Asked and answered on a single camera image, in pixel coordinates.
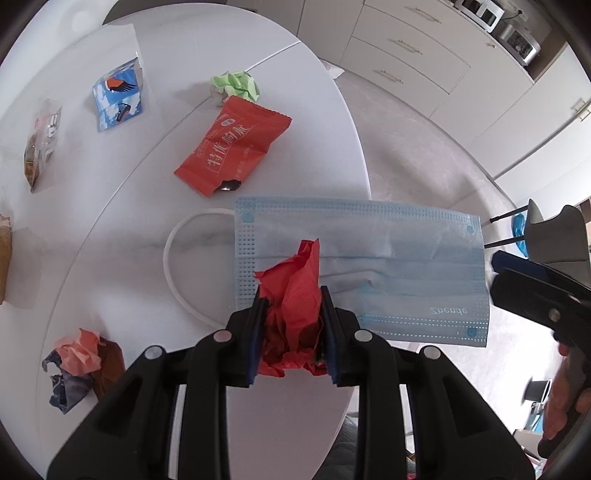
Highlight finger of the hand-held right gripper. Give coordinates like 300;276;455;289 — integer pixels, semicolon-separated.
489;268;591;335
491;250;591;298

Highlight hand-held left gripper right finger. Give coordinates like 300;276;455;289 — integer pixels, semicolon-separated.
320;285;536;480

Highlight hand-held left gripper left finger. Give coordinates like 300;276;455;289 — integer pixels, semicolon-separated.
46;295;271;480

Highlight red paper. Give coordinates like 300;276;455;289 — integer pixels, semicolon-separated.
254;239;329;378

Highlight blue face mask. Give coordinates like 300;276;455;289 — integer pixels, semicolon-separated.
164;196;491;348

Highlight brown wrapper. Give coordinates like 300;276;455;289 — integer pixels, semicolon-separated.
92;339;125;400

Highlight orange paper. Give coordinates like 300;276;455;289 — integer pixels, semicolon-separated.
54;329;102;374

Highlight dark blue wrapper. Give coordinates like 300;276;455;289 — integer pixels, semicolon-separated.
42;351;95;411

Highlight red snack wrapper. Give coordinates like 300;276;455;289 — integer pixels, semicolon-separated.
174;96;293;198

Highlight brown packet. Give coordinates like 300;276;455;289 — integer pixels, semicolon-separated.
0;213;12;305

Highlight green paper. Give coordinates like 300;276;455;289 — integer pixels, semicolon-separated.
210;71;262;106

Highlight blue bird-print packet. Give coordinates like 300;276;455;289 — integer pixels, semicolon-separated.
92;58;145;132

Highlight clear plastic snack packet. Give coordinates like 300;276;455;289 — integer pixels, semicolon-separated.
24;99;63;193

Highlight person's right hand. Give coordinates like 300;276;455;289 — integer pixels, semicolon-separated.
544;342;577;441

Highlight blue plastic bag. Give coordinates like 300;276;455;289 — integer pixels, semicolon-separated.
512;213;532;254

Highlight small dark container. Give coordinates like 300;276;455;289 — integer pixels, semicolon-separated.
529;378;552;408

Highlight grey chair with black legs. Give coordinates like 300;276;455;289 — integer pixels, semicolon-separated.
480;198;591;268

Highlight small silver countertop appliance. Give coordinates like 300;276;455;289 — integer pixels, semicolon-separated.
496;22;543;66

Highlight white drawer cabinet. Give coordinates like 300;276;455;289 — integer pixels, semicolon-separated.
298;0;591;181

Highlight large silver countertop appliance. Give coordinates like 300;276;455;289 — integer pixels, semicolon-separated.
455;0;505;32

